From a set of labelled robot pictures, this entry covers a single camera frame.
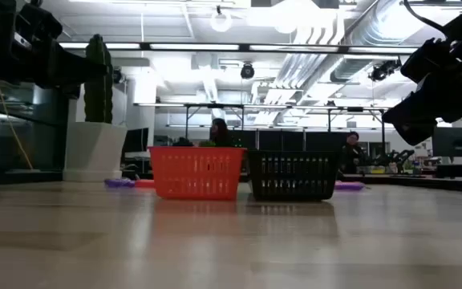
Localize white hexagonal planter pot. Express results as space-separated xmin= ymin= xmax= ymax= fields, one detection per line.
xmin=63 ymin=121 xmax=128 ymax=183

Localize black plastic slotted basket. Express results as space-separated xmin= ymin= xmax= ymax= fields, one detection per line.
xmin=246 ymin=149 xmax=342 ymax=201

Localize black metal rig frame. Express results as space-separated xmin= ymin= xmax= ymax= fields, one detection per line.
xmin=184 ymin=103 xmax=388 ymax=133

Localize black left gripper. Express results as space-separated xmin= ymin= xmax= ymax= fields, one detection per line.
xmin=14 ymin=38 xmax=110 ymax=88

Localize tall green cactus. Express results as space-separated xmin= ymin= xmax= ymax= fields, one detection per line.
xmin=83 ymin=34 xmax=114 ymax=124

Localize row of black partitions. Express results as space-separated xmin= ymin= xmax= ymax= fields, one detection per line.
xmin=230 ymin=130 xmax=348 ymax=153

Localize orange plastic slotted basket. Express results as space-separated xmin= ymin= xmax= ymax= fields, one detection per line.
xmin=148 ymin=146 xmax=247 ymax=201

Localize black hanging camera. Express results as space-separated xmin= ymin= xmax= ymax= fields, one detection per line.
xmin=240 ymin=62 xmax=256 ymax=80

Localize purple spring coil keychain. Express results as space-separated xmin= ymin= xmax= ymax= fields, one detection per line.
xmin=334 ymin=181 xmax=366 ymax=192
xmin=104 ymin=178 xmax=136 ymax=189

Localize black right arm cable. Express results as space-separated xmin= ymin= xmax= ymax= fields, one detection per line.
xmin=402 ymin=0 xmax=462 ymax=38

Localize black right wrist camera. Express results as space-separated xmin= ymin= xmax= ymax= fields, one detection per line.
xmin=399 ymin=36 xmax=462 ymax=84

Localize round ceiling lamp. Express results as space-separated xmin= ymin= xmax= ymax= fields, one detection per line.
xmin=209 ymin=6 xmax=233 ymax=34

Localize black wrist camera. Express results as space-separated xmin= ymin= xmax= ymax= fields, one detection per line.
xmin=15 ymin=2 xmax=64 ymax=42
xmin=399 ymin=36 xmax=462 ymax=84

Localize black computer monitor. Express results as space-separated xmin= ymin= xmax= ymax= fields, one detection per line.
xmin=432 ymin=127 xmax=462 ymax=158
xmin=122 ymin=127 xmax=150 ymax=153

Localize black ceiling camera rig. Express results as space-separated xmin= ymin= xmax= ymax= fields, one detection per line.
xmin=368 ymin=59 xmax=403 ymax=83

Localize background black robot arms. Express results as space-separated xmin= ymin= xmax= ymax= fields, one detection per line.
xmin=369 ymin=149 xmax=415 ymax=168

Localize black aluminium table frame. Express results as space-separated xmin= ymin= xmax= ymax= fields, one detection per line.
xmin=0 ymin=168 xmax=462 ymax=194

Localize yellow cable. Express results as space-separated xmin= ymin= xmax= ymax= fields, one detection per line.
xmin=0 ymin=79 xmax=34 ymax=170

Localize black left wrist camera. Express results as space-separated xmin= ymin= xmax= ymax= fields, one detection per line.
xmin=15 ymin=2 xmax=64 ymax=42

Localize black desk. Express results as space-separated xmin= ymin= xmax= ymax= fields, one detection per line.
xmin=435 ymin=162 xmax=462 ymax=181

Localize person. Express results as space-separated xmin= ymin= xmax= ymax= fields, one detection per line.
xmin=339 ymin=131 xmax=367 ymax=176
xmin=209 ymin=117 xmax=233 ymax=148

